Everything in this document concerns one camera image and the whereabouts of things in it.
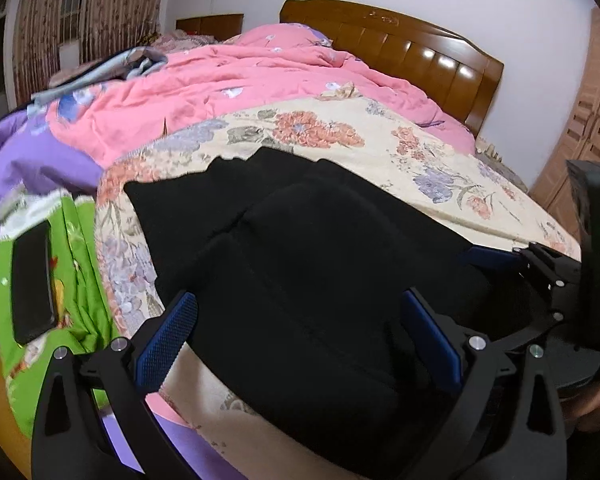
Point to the light wooden wardrobe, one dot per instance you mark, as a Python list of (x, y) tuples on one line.
[(580, 125)]

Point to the black phone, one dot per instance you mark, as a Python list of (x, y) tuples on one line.
[(32, 285)]

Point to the window with grille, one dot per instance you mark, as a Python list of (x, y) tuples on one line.
[(74, 0)]

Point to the patterned brown curtain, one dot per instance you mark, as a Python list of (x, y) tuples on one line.
[(120, 10)]

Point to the black pants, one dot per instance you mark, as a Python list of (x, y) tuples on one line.
[(305, 260)]

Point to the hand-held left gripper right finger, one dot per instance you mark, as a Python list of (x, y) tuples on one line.
[(435, 345)]

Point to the nightstand with floral cover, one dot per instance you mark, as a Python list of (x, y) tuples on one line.
[(489, 151)]

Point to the green printed cloth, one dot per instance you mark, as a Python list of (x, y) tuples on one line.
[(80, 270)]

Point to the floral bed sheet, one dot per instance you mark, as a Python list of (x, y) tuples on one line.
[(380, 145)]

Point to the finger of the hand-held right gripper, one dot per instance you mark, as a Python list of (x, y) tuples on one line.
[(540, 327), (495, 257)]

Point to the pink and purple floral quilt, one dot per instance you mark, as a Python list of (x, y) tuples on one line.
[(230, 85)]

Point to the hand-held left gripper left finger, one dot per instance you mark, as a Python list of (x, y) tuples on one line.
[(162, 340)]

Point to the grey blue clothes pile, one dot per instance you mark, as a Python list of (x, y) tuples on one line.
[(130, 60)]

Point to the small wooden headboard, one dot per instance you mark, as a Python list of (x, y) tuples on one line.
[(210, 25)]

